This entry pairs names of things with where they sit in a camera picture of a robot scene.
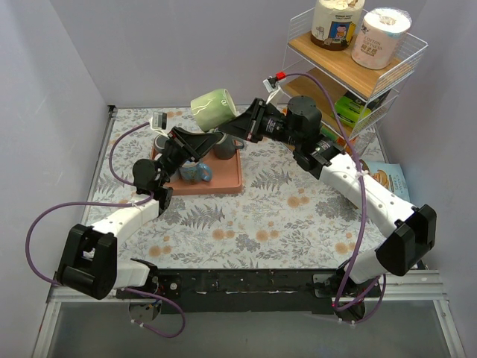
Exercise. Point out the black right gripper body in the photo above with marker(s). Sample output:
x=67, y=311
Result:
x=256, y=121

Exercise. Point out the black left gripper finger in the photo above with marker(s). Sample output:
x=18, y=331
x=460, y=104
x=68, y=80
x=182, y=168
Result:
x=199, y=145
x=178, y=139

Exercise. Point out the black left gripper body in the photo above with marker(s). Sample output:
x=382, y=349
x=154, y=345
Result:
x=178, y=140

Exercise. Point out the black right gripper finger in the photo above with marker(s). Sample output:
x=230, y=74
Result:
x=241, y=127
x=260, y=109

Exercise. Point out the blue butterfly mug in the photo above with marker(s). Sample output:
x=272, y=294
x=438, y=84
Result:
x=195, y=172

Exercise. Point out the green ceramic mug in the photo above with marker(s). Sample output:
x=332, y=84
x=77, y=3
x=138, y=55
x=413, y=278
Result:
x=213, y=109

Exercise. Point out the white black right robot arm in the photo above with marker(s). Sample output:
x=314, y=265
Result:
x=409, y=231

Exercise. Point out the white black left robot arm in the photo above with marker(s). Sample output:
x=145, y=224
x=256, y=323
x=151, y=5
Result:
x=89, y=263

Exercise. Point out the dark green mug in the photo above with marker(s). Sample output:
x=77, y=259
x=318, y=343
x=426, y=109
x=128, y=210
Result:
x=159, y=143

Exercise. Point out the dark grey mug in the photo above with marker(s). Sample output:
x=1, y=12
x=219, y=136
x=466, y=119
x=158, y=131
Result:
x=226, y=148

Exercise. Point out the terracotta pink tray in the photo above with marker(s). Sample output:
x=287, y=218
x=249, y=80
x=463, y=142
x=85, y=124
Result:
x=226, y=178

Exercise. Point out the green tissue box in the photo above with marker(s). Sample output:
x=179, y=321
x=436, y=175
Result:
x=349, y=107

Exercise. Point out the floral tablecloth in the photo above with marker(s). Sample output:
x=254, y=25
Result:
x=281, y=219

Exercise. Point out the brown cartoon tissue roll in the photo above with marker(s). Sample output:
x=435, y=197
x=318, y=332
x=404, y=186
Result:
x=334, y=23

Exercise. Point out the blue brown chips bag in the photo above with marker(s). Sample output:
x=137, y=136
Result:
x=390, y=176

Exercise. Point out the pink toilet paper roll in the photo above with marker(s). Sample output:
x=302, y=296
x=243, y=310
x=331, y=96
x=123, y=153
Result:
x=382, y=31

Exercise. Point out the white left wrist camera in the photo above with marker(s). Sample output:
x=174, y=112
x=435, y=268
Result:
x=158, y=123

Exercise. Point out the white wire shelf rack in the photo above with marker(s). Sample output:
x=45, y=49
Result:
x=376, y=90

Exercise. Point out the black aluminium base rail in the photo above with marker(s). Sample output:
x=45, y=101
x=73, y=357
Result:
x=278, y=290

